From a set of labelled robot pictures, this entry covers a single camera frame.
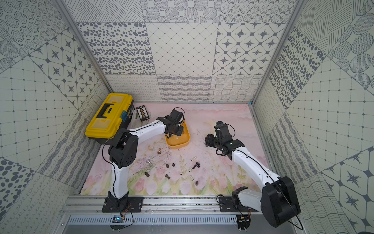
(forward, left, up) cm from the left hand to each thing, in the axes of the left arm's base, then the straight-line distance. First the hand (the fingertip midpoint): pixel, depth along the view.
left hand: (179, 127), depth 98 cm
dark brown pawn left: (-30, +17, -4) cm, 35 cm away
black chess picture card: (+16, +30, -3) cm, 34 cm away
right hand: (-13, -19, +5) cm, 24 cm away
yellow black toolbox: (+2, +41, +12) cm, 42 cm away
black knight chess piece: (-23, -12, -7) cm, 27 cm away
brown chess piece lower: (-30, +6, -7) cm, 31 cm away
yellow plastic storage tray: (-8, +2, -5) cm, 10 cm away
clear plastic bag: (+9, +35, -4) cm, 36 cm away
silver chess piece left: (-22, +18, -6) cm, 29 cm away
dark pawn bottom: (-34, -12, -7) cm, 36 cm away
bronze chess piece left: (-15, +13, -6) cm, 20 cm away
